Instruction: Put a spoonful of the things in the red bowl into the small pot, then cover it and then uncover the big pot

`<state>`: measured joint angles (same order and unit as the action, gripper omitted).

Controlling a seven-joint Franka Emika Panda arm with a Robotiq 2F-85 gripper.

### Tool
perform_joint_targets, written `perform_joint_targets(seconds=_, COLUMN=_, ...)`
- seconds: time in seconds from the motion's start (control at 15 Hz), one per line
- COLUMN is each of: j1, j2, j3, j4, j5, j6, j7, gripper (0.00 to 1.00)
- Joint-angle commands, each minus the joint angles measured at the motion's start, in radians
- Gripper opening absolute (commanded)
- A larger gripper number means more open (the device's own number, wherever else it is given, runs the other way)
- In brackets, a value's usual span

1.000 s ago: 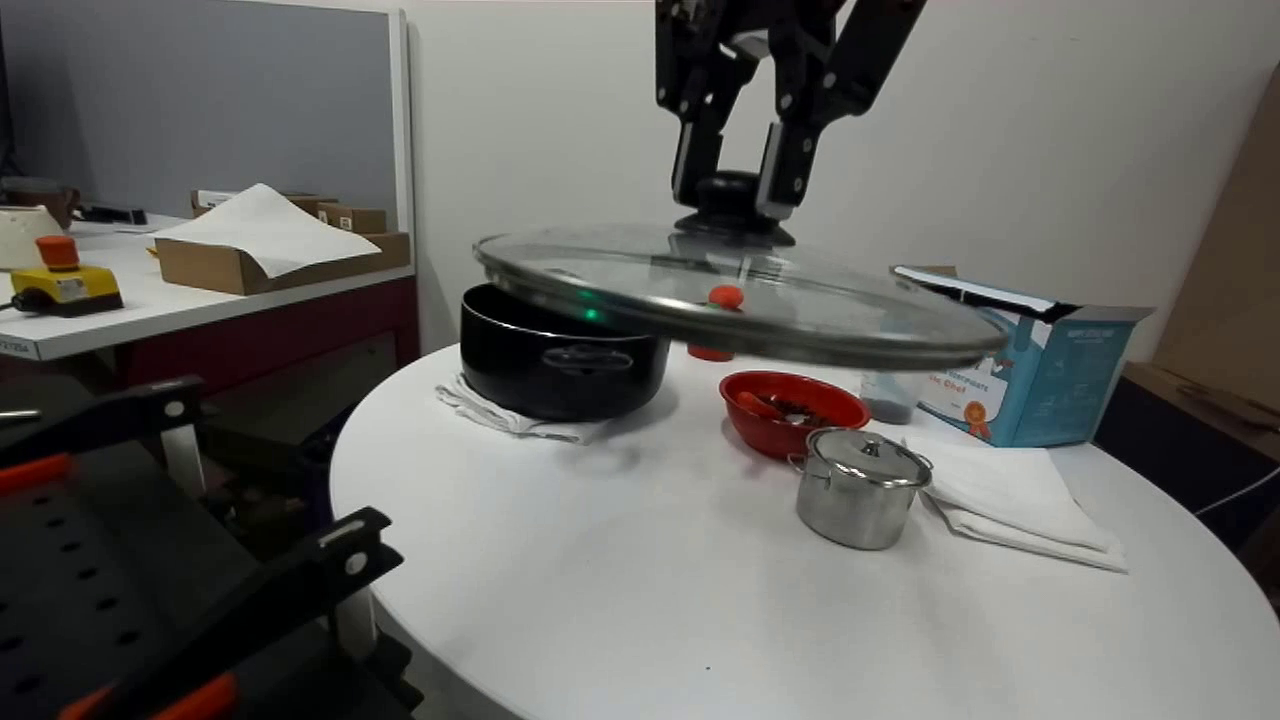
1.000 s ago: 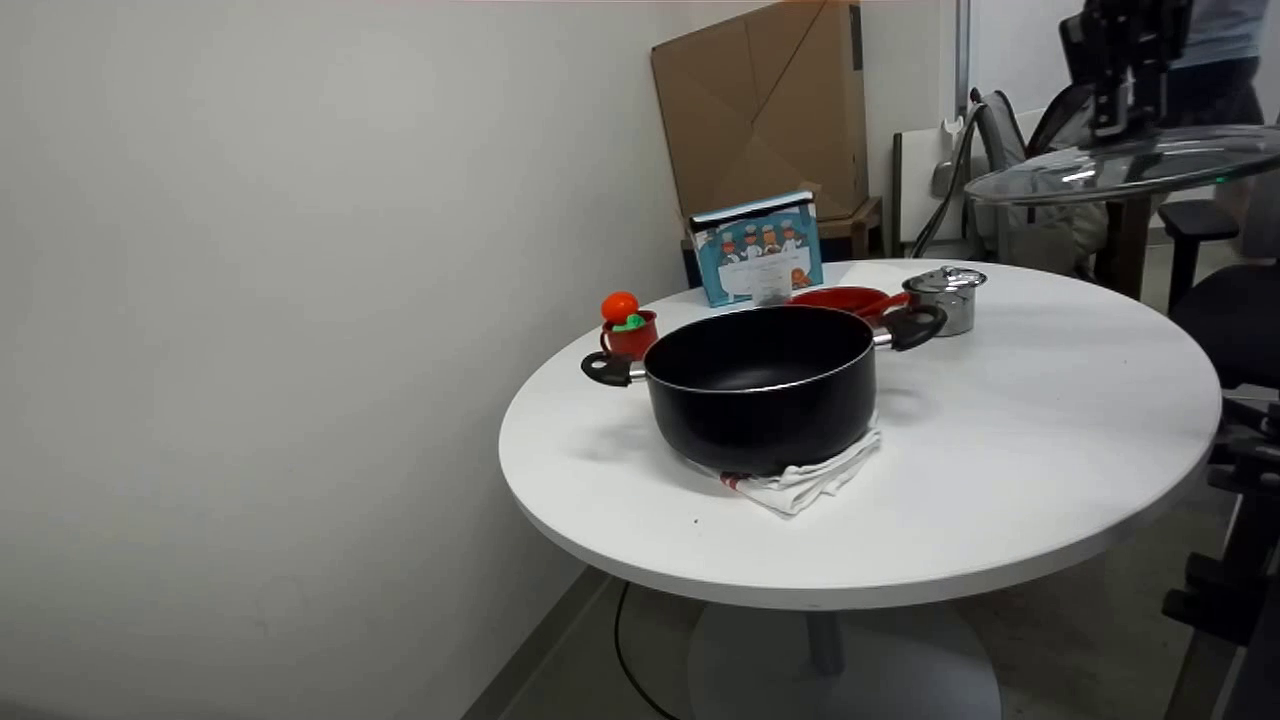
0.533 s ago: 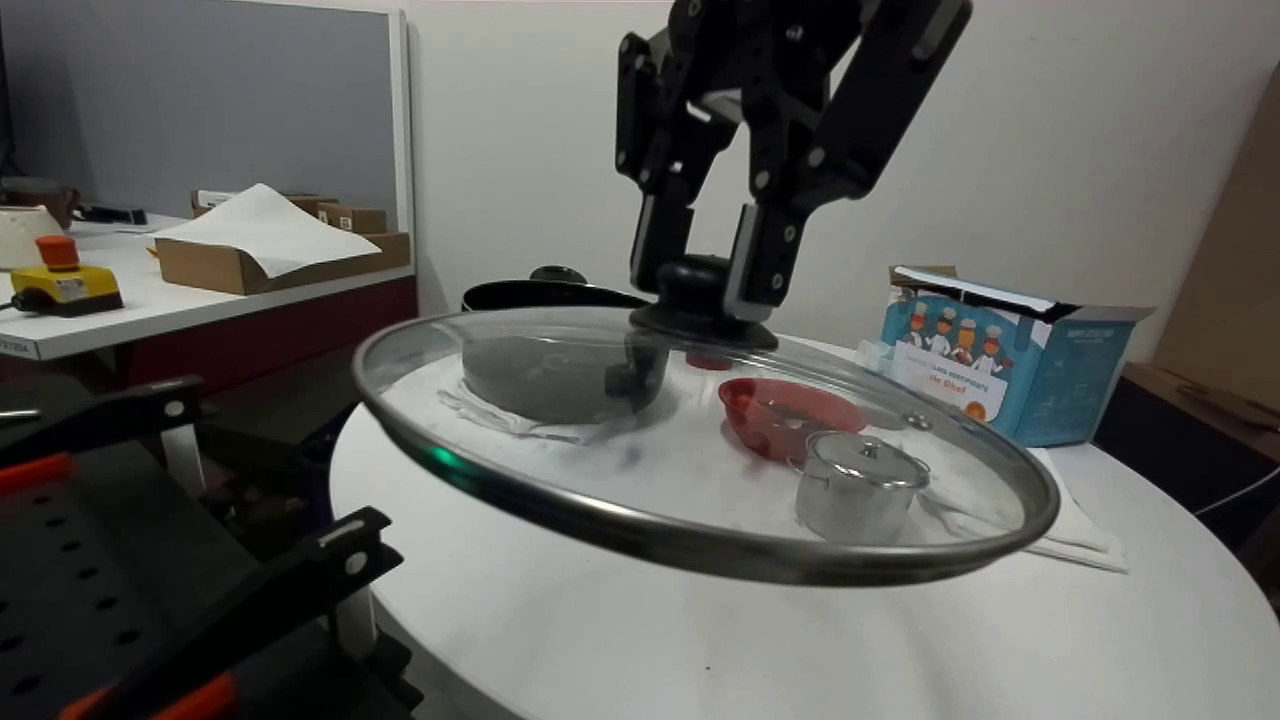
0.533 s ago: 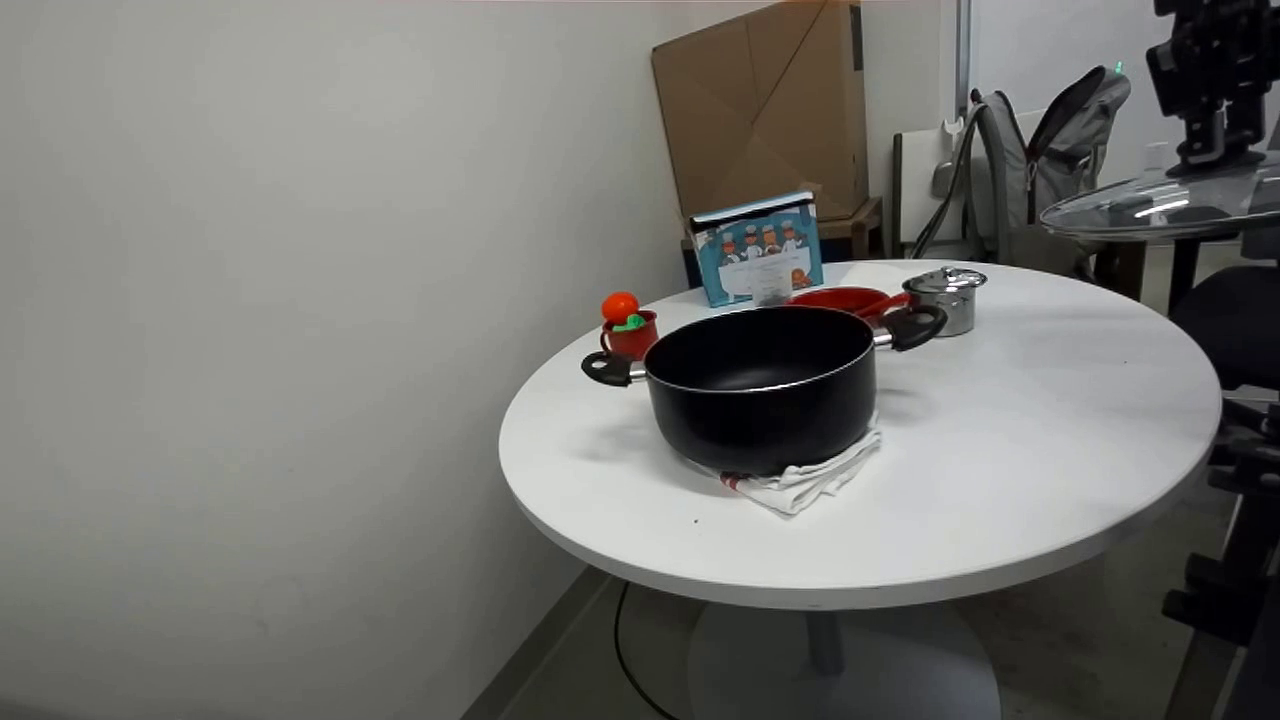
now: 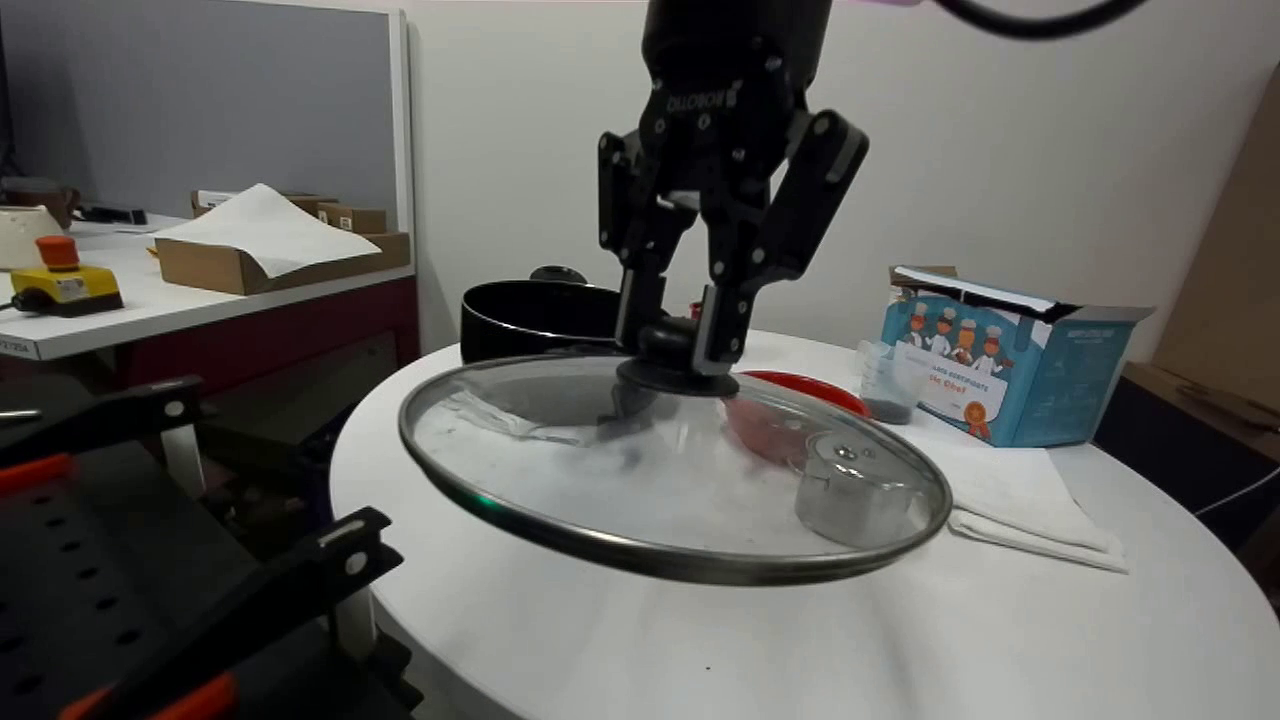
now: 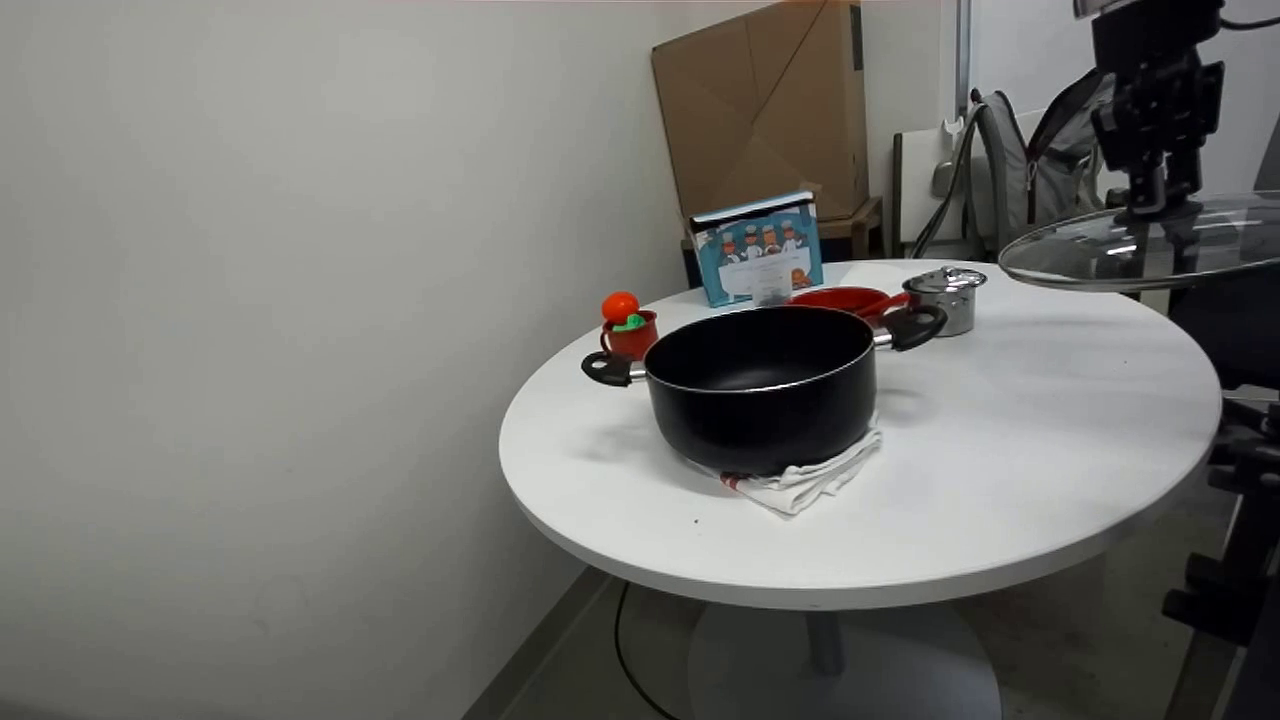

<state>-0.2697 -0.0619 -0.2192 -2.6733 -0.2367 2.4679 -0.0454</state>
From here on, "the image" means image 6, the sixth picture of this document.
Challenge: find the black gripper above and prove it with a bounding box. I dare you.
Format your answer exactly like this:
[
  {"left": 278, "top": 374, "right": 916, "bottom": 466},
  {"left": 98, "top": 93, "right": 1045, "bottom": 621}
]
[{"left": 1087, "top": 0, "right": 1228, "bottom": 224}]

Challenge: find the black-knobbed glass pot lid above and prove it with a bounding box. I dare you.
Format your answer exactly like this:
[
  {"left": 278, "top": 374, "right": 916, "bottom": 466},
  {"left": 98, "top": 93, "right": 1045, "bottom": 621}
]
[{"left": 996, "top": 197, "right": 1280, "bottom": 298}]

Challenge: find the small steel pot lid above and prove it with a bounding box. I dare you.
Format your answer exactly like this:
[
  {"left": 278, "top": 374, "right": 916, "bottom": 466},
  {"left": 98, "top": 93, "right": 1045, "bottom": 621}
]
[{"left": 899, "top": 263, "right": 994, "bottom": 300}]

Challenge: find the small steel pot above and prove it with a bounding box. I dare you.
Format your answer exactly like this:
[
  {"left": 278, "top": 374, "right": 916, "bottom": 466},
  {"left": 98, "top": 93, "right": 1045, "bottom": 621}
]
[{"left": 899, "top": 271, "right": 994, "bottom": 339}]

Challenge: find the red plastic bowl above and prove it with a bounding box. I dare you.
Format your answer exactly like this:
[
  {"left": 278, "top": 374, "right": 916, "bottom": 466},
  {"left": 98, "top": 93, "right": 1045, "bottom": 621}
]
[{"left": 790, "top": 286, "right": 911, "bottom": 330}]

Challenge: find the large black cooking pot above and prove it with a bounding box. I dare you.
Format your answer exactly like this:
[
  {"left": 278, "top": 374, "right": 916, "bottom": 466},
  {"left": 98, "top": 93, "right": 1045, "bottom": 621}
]
[{"left": 581, "top": 300, "right": 951, "bottom": 480}]

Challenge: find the white cloth under pot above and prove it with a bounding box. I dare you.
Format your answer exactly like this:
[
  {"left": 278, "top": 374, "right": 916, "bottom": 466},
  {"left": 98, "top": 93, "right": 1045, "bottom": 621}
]
[{"left": 671, "top": 428, "right": 889, "bottom": 522}]

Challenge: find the large brown cardboard sheet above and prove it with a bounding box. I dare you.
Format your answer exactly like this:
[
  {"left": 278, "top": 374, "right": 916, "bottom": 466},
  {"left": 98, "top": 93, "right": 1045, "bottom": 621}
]
[{"left": 650, "top": 0, "right": 873, "bottom": 224}]

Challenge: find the blue box with chef print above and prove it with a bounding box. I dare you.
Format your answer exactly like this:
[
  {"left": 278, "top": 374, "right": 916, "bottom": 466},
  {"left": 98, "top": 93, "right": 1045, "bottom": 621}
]
[{"left": 689, "top": 187, "right": 828, "bottom": 313}]

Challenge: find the orange toy ball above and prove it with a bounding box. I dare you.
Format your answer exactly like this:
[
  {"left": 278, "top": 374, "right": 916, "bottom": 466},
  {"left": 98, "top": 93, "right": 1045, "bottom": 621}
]
[{"left": 595, "top": 288, "right": 650, "bottom": 330}]

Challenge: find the small red cup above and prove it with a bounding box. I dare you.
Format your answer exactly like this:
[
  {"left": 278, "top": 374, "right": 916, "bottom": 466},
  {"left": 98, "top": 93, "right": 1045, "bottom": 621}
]
[{"left": 595, "top": 308, "right": 662, "bottom": 370}]

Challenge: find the white table pedestal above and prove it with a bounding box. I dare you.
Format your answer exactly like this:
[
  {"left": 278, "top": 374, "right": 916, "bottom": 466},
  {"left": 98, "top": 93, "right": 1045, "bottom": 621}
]
[{"left": 683, "top": 600, "right": 1005, "bottom": 720}]

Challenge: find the black floor cable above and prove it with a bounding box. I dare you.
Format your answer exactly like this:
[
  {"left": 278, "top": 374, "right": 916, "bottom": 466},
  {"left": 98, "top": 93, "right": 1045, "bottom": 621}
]
[{"left": 609, "top": 582, "right": 683, "bottom": 720}]

